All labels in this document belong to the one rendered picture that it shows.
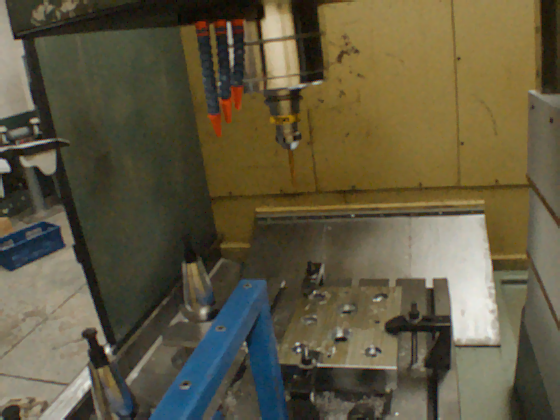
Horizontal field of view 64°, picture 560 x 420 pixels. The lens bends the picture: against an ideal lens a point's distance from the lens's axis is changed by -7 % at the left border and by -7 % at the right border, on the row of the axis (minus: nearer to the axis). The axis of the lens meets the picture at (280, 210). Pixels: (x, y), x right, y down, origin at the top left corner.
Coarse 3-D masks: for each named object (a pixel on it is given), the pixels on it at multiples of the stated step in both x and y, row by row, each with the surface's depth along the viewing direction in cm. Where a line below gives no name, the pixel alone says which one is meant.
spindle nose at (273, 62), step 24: (312, 0) 66; (264, 24) 64; (288, 24) 64; (312, 24) 66; (264, 48) 66; (288, 48) 66; (312, 48) 67; (264, 72) 67; (288, 72) 67; (312, 72) 68
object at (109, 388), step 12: (108, 360) 44; (96, 372) 43; (108, 372) 44; (120, 372) 45; (96, 384) 44; (108, 384) 44; (120, 384) 45; (96, 396) 44; (108, 396) 44; (120, 396) 45; (132, 396) 46; (96, 408) 45; (108, 408) 44; (120, 408) 44; (132, 408) 46
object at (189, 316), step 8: (216, 296) 68; (216, 304) 66; (224, 304) 67; (184, 312) 64; (192, 312) 64; (200, 312) 64; (208, 312) 64; (216, 312) 64; (184, 320) 66; (192, 320) 64; (200, 320) 64; (208, 320) 65
